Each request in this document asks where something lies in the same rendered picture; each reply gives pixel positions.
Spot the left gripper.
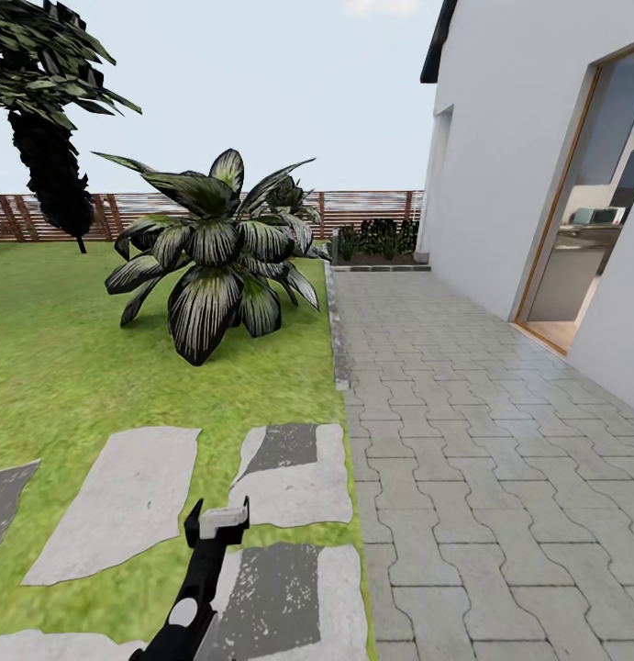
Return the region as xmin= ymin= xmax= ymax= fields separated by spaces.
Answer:
xmin=184 ymin=499 xmax=245 ymax=572

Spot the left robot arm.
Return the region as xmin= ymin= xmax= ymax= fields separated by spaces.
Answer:
xmin=129 ymin=499 xmax=249 ymax=661

